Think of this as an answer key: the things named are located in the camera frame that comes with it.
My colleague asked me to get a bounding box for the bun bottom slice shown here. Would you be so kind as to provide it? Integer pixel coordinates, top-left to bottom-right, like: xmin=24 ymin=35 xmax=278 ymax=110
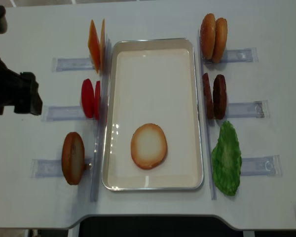
xmin=131 ymin=123 xmax=167 ymax=170

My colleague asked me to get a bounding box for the orange cheese slice outer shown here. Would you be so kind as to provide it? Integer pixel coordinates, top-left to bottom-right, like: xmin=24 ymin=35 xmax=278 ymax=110
xmin=88 ymin=20 xmax=101 ymax=73

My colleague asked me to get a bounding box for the brown meat patty outer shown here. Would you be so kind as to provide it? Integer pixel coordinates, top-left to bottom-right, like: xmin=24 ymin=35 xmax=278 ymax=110
xmin=213 ymin=74 xmax=227 ymax=119

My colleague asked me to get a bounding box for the clear acrylic rack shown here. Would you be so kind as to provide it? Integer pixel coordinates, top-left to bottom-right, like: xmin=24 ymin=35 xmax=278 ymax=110
xmin=198 ymin=29 xmax=283 ymax=200
xmin=31 ymin=37 xmax=112 ymax=201

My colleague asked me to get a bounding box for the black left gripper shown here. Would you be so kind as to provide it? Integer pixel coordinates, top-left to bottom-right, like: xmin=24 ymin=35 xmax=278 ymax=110
xmin=0 ymin=59 xmax=43 ymax=116

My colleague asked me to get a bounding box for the green lettuce leaf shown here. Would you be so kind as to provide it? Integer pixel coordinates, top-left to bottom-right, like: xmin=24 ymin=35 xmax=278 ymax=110
xmin=211 ymin=121 xmax=242 ymax=196

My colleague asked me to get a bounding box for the bun slice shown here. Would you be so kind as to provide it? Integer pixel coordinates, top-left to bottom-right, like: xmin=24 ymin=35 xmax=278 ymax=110
xmin=61 ymin=132 xmax=85 ymax=185
xmin=131 ymin=123 xmax=167 ymax=170

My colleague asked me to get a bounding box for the brown meat patty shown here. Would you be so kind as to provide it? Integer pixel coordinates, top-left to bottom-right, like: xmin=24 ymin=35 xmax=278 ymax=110
xmin=213 ymin=74 xmax=227 ymax=119
xmin=202 ymin=73 xmax=214 ymax=119

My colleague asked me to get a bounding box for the bun slice standing left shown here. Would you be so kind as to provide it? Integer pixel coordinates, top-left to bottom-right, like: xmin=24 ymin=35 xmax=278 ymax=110
xmin=61 ymin=132 xmax=85 ymax=185

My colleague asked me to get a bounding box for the bun half inner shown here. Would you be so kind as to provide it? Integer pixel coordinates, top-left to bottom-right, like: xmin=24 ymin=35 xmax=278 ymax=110
xmin=212 ymin=18 xmax=227 ymax=63

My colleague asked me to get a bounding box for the clear acrylic right rack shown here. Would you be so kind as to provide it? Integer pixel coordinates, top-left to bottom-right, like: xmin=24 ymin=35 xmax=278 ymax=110
xmin=198 ymin=29 xmax=283 ymax=200

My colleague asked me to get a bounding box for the sesame bun top outer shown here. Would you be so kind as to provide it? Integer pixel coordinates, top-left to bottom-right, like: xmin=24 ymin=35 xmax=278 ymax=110
xmin=200 ymin=13 xmax=216 ymax=60

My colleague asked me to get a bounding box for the white rectangular tray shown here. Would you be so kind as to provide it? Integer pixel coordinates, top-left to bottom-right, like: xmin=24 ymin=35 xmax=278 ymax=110
xmin=102 ymin=38 xmax=204 ymax=191

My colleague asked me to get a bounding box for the clear acrylic left rack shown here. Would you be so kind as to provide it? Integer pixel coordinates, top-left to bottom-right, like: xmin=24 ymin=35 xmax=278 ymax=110
xmin=31 ymin=37 xmax=112 ymax=201

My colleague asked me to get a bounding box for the red tomato slice outer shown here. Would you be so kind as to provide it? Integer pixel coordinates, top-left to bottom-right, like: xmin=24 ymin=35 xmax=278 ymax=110
xmin=81 ymin=79 xmax=94 ymax=119

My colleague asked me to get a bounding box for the brown meat patty inner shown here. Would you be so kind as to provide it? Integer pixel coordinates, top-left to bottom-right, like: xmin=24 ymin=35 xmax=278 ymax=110
xmin=202 ymin=73 xmax=214 ymax=119

